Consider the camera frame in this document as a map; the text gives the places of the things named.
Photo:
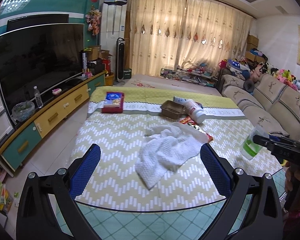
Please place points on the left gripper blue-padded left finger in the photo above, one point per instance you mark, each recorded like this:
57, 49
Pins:
82, 169

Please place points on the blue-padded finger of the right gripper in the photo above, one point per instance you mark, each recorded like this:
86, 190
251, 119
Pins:
279, 138

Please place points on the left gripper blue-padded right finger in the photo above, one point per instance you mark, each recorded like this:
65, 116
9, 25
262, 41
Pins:
219, 169

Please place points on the green label glass jar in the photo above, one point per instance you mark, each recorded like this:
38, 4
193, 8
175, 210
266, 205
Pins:
248, 148

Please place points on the red snack wrapper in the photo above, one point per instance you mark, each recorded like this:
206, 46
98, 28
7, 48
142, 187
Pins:
188, 121

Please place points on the white supplement bottle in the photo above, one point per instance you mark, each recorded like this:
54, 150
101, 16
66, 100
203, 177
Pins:
195, 112

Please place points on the brown plastic tray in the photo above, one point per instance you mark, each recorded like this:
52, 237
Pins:
172, 110

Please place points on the person's right hand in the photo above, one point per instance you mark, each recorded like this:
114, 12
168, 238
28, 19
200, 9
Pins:
291, 177

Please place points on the beige sofa with covers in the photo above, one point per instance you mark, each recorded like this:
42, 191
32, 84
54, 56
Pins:
272, 105

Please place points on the patterned green tablecloth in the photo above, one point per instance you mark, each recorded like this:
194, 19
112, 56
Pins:
183, 203

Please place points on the yellow green TV cabinet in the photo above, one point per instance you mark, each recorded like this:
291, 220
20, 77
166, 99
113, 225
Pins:
20, 144

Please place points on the pile of plush toys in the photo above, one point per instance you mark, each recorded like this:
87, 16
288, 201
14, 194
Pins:
247, 77

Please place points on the red tissue box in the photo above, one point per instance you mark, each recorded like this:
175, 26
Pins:
113, 102

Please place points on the glass ashtray bowl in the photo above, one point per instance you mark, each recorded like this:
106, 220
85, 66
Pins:
24, 110

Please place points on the clear water bottle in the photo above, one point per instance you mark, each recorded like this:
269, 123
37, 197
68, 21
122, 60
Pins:
38, 98

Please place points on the stacked cardboard boxes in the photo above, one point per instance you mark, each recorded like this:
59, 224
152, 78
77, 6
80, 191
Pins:
253, 54

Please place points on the low glass shelf with clutter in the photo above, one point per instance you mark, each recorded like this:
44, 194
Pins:
197, 75

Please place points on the floral floor rug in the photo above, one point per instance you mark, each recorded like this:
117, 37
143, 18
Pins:
145, 81

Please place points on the large black television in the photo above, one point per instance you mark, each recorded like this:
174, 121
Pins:
39, 56

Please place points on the black tower fan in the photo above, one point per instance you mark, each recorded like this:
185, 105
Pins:
120, 62

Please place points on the beige embroidered curtains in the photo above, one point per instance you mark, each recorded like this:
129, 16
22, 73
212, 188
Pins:
184, 33

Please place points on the white standing air conditioner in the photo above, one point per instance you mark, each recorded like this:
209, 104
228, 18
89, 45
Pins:
113, 22

